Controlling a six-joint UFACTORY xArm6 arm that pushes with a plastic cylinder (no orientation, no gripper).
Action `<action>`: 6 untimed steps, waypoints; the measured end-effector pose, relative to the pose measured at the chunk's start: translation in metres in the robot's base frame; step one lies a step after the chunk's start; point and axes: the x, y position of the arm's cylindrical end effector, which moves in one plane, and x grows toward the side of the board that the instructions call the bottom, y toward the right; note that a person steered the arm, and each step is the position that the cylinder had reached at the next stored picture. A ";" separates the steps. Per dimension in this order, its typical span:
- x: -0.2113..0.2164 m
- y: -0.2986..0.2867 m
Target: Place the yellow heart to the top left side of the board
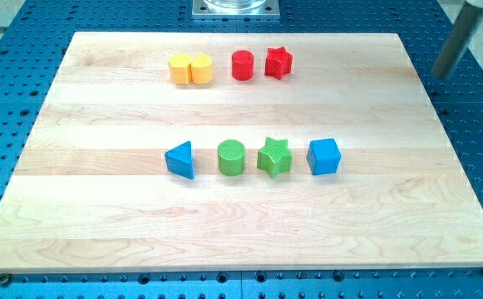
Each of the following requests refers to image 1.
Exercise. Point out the blue cube block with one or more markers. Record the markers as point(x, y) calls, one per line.
point(323, 156)

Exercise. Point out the green cylinder block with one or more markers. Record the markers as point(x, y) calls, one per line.
point(231, 157)

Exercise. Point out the yellow heart block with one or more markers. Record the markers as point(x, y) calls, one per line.
point(202, 69)

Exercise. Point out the grey metal pusher rod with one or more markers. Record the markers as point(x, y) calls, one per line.
point(465, 26)

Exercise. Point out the green star block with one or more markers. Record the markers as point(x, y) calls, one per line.
point(274, 157)

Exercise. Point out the red star block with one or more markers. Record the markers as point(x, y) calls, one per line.
point(278, 62)

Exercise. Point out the blue triangle block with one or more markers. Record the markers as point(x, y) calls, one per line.
point(179, 160)

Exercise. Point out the light wooden board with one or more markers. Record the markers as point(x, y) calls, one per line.
point(91, 191)

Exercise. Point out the clear robot base plate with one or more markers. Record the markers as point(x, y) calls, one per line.
point(235, 9)

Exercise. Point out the red cylinder block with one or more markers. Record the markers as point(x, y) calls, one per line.
point(242, 65)

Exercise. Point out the yellow hexagon block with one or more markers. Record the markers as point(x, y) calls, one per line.
point(180, 69)

